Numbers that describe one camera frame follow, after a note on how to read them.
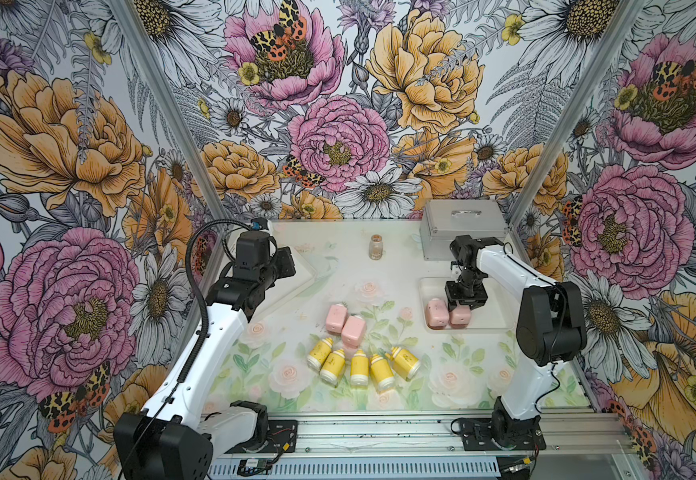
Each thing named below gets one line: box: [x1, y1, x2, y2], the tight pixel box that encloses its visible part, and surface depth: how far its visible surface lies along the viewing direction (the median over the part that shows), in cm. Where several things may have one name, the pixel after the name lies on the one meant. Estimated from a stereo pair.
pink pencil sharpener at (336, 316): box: [326, 303, 348, 335], surface depth 90 cm
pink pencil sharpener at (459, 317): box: [449, 305, 471, 329], surface depth 91 cm
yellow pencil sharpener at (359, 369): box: [350, 349, 369, 387], surface depth 80 cm
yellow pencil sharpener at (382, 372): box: [370, 353, 395, 392], surface depth 80 cm
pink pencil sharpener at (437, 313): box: [426, 298, 449, 329], surface depth 91 cm
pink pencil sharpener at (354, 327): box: [341, 315, 366, 349], surface depth 88 cm
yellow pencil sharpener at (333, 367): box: [319, 348, 345, 387], surface depth 80 cm
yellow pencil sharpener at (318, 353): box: [306, 337, 333, 372], surface depth 81 cm
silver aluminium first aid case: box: [420, 199, 509, 261], surface depth 104 cm
